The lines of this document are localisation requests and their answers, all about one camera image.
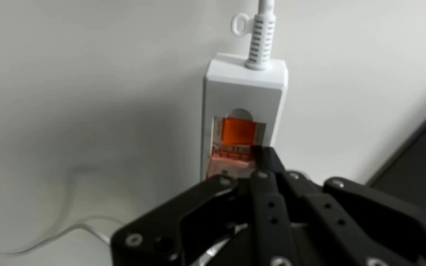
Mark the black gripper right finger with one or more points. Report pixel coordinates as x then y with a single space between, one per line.
351 222

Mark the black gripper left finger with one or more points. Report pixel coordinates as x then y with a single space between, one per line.
208 222

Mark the white power strip orange switch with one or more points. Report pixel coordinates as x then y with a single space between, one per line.
243 94

